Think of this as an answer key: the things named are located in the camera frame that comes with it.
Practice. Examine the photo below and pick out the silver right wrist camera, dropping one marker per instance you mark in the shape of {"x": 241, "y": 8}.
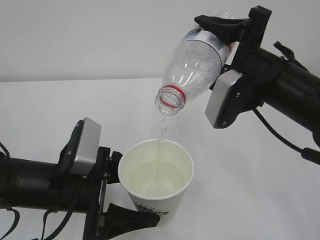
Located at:
{"x": 219, "y": 95}

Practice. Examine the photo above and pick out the white paper cup green logo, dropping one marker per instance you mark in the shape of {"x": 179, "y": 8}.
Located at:
{"x": 156, "y": 174}

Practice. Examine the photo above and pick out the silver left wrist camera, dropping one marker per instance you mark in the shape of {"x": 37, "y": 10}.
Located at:
{"x": 87, "y": 148}

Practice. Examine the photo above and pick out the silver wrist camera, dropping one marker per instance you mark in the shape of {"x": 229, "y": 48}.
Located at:
{"x": 87, "y": 148}
{"x": 219, "y": 95}

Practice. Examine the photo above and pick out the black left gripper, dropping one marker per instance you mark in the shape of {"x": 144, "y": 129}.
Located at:
{"x": 116, "y": 220}

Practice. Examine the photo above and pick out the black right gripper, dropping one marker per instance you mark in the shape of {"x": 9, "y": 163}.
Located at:
{"x": 250, "y": 60}

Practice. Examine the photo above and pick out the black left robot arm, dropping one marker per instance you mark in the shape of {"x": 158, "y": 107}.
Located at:
{"x": 37, "y": 185}

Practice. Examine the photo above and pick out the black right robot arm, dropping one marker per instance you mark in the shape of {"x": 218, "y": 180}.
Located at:
{"x": 293, "y": 90}

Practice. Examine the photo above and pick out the clear water bottle red label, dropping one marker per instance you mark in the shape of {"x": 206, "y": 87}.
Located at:
{"x": 191, "y": 69}

